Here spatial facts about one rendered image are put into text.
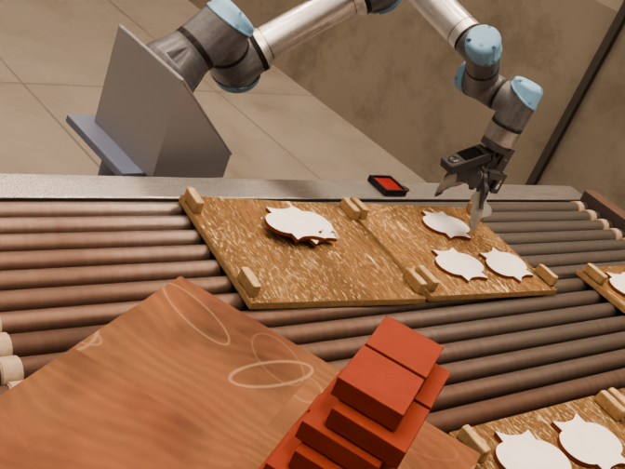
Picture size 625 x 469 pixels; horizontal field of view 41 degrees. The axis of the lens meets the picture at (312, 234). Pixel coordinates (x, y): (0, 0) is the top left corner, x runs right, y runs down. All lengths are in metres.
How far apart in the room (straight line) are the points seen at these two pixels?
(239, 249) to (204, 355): 0.49
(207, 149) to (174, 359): 0.88
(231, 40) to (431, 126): 3.06
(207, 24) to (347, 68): 3.46
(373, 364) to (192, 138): 1.15
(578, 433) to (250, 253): 0.67
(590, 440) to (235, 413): 0.71
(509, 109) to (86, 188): 0.93
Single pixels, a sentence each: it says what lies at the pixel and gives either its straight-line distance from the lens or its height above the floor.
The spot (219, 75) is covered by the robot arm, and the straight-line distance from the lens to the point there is 2.05.
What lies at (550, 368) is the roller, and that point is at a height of 0.92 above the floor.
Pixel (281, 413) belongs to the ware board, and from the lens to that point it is 1.08.
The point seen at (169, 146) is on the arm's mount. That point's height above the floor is 0.96.
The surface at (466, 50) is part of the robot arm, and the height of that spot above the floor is 1.35.
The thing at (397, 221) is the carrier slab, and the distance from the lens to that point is 1.95.
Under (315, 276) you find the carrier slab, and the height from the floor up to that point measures 0.94.
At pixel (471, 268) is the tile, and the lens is 1.88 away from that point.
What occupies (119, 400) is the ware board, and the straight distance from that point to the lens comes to 1.02.
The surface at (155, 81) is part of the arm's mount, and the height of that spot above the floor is 1.07.
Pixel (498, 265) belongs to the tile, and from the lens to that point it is 1.96.
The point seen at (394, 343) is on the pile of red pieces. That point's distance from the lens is 0.84.
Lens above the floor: 1.72
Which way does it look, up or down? 27 degrees down
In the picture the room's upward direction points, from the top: 23 degrees clockwise
